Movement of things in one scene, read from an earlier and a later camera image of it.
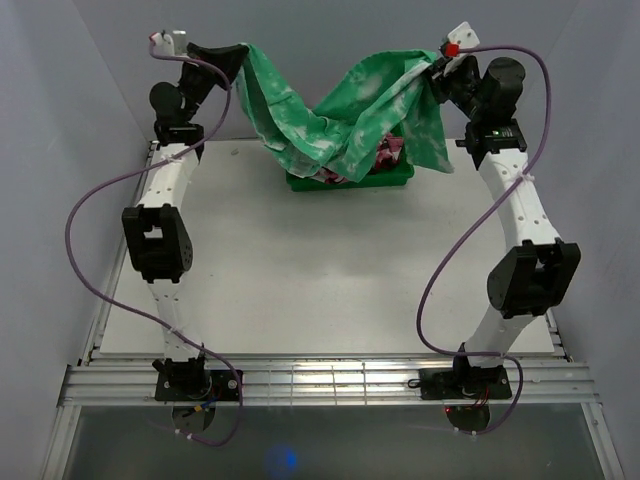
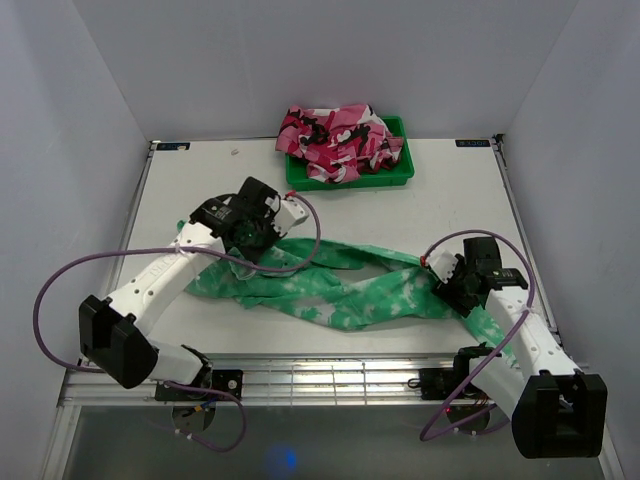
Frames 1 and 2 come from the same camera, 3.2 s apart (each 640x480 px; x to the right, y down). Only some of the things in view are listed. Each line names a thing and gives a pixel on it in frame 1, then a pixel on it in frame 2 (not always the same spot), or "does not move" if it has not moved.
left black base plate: x=196 y=385 does not move
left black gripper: x=228 y=60 to x=252 y=255
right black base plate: x=485 y=382 does not move
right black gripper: x=439 y=84 to x=448 y=295
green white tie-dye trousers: x=382 y=109 to x=330 y=285
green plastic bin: x=398 y=174 does not move
